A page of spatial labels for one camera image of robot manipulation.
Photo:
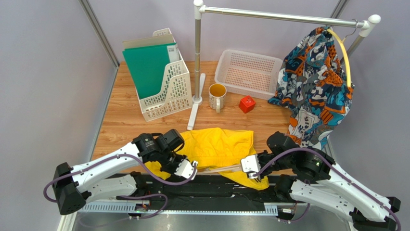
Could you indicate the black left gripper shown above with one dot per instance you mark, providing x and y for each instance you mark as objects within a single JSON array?
[{"x": 173, "y": 170}]

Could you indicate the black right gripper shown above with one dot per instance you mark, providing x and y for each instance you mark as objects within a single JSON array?
[{"x": 262, "y": 159}]

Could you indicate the beige clothes hanger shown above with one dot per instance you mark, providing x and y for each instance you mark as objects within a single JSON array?
[{"x": 212, "y": 170}]

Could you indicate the yellow shorts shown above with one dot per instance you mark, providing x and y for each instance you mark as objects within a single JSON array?
[{"x": 215, "y": 148}]

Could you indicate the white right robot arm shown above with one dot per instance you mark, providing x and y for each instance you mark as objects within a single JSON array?
[{"x": 322, "y": 182}]

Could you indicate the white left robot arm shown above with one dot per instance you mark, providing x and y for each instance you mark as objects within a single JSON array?
[{"x": 74, "y": 187}]

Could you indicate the patterned blue orange shorts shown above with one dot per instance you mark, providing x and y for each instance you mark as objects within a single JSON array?
[{"x": 315, "y": 87}]

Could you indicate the yellow clothes hanger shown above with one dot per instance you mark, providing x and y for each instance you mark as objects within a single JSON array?
[{"x": 344, "y": 52}]

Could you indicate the red cube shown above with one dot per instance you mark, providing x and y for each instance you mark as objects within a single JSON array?
[{"x": 247, "y": 104}]

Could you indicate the white perforated file holder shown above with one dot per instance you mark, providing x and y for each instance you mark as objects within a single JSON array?
[{"x": 175, "y": 94}]

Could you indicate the white mug with yellow interior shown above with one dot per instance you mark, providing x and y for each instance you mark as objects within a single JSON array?
[{"x": 216, "y": 96}]

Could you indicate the white perforated plastic basket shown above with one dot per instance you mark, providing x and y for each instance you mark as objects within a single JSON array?
[{"x": 247, "y": 73}]

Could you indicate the green folder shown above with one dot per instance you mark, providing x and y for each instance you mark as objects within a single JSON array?
[{"x": 147, "y": 64}]

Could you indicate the beige folder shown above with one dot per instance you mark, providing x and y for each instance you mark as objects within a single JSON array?
[{"x": 151, "y": 41}]

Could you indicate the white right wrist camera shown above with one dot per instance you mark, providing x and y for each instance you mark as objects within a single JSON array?
[{"x": 250, "y": 166}]

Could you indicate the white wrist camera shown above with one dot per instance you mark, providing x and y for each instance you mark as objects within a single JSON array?
[
  {"x": 250, "y": 166},
  {"x": 187, "y": 169}
]

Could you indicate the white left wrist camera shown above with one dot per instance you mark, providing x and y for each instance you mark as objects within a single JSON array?
[{"x": 187, "y": 169}]

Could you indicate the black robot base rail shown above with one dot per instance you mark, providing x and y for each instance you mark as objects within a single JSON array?
[{"x": 210, "y": 193}]

